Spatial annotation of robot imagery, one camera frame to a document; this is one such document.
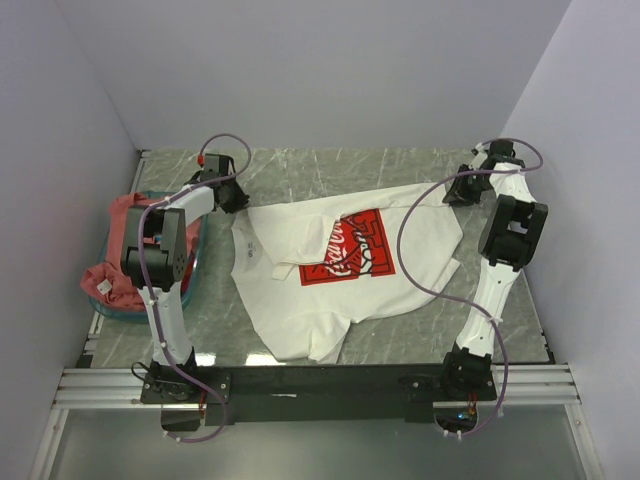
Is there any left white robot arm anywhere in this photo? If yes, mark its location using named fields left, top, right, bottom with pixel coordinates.
left=120, top=153, right=249, bottom=402

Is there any white Coca-Cola t-shirt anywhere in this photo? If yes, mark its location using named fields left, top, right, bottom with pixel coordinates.
left=231, top=184, right=463, bottom=364

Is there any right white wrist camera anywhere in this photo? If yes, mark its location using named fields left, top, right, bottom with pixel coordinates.
left=470, top=143, right=488, bottom=170

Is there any red t-shirt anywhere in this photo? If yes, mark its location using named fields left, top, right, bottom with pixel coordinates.
left=80, top=192, right=201, bottom=311

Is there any aluminium frame rail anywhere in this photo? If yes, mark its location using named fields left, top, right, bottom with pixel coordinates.
left=52, top=365, right=581, bottom=410

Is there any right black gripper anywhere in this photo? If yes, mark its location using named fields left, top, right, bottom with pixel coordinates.
left=442, top=164, right=493, bottom=207

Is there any black base beam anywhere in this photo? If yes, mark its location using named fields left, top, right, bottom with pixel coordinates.
left=140, top=364, right=497, bottom=426

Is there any teal plastic basket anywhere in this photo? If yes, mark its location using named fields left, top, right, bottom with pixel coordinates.
left=87, top=191, right=207, bottom=324

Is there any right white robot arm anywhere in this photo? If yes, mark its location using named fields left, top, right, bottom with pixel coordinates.
left=438, top=138, right=549, bottom=399

